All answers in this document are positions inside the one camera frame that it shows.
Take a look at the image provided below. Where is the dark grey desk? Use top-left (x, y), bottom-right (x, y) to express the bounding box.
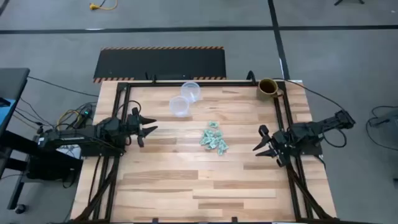
top-left (0, 67), bottom-right (31, 138)

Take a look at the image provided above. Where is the yellow extension cable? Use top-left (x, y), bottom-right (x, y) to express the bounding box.
top-left (89, 0), bottom-right (118, 11)

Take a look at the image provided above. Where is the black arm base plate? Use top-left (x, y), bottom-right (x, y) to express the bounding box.
top-left (304, 136), bottom-right (325, 156)

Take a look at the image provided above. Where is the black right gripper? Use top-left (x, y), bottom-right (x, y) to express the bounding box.
top-left (252, 124), bottom-right (293, 168)

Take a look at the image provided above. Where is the grey floor device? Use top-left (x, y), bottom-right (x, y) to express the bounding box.
top-left (369, 108), bottom-right (398, 128)

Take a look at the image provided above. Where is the black power box green light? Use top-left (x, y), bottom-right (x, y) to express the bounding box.
top-left (73, 107), bottom-right (94, 129)

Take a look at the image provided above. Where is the black equipment cart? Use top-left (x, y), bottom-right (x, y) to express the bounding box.
top-left (0, 130), bottom-right (84, 215)

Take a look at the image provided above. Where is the green glazed ceramic mug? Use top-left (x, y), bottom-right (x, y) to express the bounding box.
top-left (257, 77), bottom-right (284, 101)

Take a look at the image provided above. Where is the black aluminium table frame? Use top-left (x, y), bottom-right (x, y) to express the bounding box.
top-left (73, 80), bottom-right (336, 223)

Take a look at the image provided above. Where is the black floor cable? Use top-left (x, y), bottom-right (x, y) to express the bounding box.
top-left (27, 76), bottom-right (100, 98)

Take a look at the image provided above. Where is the black tripod leg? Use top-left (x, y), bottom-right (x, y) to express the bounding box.
top-left (334, 0), bottom-right (365, 6)

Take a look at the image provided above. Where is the clear plastic container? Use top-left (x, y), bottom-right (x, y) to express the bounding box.
top-left (180, 81), bottom-right (201, 103)
top-left (169, 95), bottom-right (190, 118)

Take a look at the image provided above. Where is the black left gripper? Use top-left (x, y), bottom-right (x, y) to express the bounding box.
top-left (126, 106), bottom-right (159, 148)

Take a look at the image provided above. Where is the black hazard-striped floor mat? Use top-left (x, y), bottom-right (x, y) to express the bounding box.
top-left (93, 46), bottom-right (227, 84)

